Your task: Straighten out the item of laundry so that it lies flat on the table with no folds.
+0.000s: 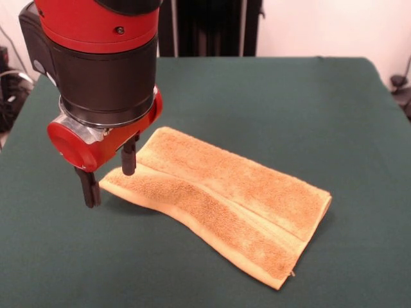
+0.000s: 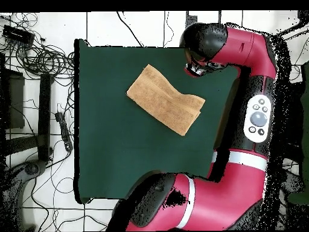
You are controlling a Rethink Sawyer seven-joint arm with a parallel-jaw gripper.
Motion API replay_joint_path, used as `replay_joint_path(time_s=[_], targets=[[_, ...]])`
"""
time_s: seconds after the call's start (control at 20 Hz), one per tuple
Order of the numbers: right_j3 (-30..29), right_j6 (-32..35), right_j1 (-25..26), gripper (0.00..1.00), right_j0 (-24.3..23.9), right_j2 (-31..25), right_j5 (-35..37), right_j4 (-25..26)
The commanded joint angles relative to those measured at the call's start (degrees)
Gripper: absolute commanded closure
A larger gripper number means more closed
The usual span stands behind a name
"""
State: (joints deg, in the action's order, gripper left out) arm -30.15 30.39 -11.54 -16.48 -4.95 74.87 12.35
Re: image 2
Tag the dark green table cloth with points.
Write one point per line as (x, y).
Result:
(108, 157)

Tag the black electronics box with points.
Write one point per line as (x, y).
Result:
(18, 35)

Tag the black rod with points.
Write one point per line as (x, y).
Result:
(297, 26)

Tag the black power strip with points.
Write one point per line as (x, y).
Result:
(64, 131)

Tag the black panel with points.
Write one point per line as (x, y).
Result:
(14, 101)

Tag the dark grey square plate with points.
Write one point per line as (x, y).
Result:
(192, 19)

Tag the black stand leg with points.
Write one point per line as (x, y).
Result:
(44, 116)

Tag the orange terry towel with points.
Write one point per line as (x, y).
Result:
(164, 104)

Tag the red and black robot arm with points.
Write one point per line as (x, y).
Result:
(229, 193)

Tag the grey rectangular floor frame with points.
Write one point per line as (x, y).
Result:
(219, 17)

